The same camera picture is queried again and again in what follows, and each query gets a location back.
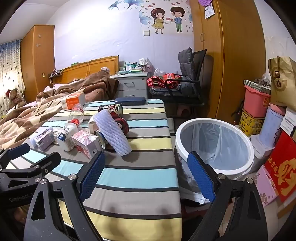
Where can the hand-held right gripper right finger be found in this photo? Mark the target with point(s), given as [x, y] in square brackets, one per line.
[201, 176]

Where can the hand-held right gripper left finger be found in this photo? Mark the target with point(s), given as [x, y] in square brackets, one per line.
[91, 176]

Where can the grey drawer cabinet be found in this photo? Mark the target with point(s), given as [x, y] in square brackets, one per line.
[134, 85]

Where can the purple milk carton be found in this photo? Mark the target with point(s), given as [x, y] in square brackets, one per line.
[42, 139]

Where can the beige paper wrapper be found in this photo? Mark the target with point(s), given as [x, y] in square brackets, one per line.
[92, 124]

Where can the red patterned bag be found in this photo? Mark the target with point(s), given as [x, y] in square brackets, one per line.
[159, 81]

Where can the pink flowered box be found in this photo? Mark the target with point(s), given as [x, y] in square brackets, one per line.
[266, 185]

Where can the yellow patterned box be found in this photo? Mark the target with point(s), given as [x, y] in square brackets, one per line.
[249, 122]

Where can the clear plastic bottle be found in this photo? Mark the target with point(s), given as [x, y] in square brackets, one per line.
[77, 112]

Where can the pink milk carton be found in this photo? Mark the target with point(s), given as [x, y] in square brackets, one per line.
[84, 141]

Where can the brown paper bag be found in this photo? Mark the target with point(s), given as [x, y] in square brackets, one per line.
[282, 85]

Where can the white foam net sleeve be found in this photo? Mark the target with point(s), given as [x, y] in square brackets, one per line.
[113, 132]

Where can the purple hanging item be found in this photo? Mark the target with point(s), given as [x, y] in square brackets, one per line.
[205, 2]

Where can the brown patterned blanket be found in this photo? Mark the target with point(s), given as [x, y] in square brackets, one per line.
[23, 115]

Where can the lilac cylinder container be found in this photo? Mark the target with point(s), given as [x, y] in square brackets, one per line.
[269, 127]

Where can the white paper tag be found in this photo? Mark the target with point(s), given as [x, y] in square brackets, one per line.
[209, 12]

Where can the wooden bed headboard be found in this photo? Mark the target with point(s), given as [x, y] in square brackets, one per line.
[99, 66]

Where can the brown teddy bear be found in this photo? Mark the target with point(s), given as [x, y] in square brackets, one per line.
[13, 96]

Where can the patterned window curtain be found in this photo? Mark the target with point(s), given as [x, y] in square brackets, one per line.
[9, 69]

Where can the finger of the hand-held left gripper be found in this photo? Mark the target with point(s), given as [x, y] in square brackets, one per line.
[46, 162]
[18, 148]

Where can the black mesh chair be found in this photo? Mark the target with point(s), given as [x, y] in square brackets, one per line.
[203, 69]

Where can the grey seat cushion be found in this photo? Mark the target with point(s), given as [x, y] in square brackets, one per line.
[187, 64]

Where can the pink plastic bucket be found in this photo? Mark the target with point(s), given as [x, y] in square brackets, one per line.
[256, 102]

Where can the cartoon couple wall sticker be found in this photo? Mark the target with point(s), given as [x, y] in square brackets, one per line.
[159, 20]

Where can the black power strip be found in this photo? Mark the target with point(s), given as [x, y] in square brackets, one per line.
[55, 73]

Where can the orange and white box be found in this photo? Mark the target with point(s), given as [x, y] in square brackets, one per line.
[74, 99]

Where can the white plastic bag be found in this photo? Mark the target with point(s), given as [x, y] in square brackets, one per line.
[158, 71]

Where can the white round trash bin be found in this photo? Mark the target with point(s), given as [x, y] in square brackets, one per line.
[178, 141]

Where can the large wooden wardrobe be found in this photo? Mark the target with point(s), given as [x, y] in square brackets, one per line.
[231, 69]

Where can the pile of medicine boxes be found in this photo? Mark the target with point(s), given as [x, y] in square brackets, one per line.
[134, 67]

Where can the striped gift box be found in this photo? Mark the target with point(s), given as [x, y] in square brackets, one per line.
[252, 83]

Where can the white wall switch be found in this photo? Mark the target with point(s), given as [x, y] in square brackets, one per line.
[146, 33]

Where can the striped tablecloth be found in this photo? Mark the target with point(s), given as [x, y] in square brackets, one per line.
[138, 176]

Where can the stack of white boxes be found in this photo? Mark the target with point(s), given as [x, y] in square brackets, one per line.
[289, 122]

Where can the small wooden wardrobe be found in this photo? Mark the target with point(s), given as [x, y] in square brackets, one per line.
[39, 58]

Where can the red gift box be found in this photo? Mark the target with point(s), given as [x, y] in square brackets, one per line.
[284, 169]

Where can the clear plastic bin liner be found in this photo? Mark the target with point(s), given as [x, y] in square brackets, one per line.
[215, 143]

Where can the white square box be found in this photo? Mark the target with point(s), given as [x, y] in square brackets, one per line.
[256, 144]

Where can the dark blue glasses case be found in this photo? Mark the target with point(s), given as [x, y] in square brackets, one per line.
[129, 101]

